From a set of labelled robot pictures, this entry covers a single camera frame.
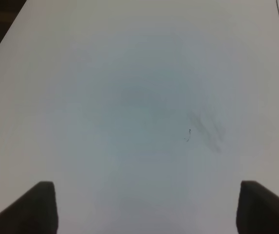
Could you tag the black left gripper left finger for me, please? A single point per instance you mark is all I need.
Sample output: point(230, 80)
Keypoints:
point(35, 212)

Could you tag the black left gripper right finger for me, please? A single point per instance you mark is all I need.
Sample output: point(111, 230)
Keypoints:
point(258, 210)

